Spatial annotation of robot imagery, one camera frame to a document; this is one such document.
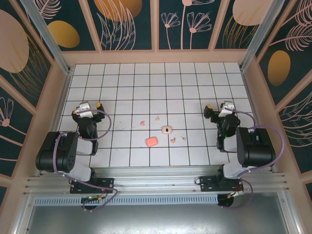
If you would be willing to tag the beige earbud charging case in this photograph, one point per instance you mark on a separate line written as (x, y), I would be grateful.
(166, 129)

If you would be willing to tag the pink earbud charging case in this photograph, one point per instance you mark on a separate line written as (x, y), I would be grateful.
(151, 141)

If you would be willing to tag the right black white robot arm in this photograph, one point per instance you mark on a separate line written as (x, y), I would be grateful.
(256, 146)

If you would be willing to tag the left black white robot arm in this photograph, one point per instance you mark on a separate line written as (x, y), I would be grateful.
(61, 151)

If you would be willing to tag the black mounting plate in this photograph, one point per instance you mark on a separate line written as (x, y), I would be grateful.
(207, 185)
(107, 182)

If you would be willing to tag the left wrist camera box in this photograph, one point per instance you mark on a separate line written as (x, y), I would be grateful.
(84, 108)

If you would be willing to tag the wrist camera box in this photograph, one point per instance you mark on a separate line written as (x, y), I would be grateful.
(84, 108)
(225, 111)

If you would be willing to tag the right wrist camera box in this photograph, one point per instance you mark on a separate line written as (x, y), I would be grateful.
(225, 111)

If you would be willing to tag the aluminium corner post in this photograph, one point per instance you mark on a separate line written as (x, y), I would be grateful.
(258, 36)
(51, 39)

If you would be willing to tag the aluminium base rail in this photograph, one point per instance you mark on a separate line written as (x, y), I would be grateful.
(156, 175)

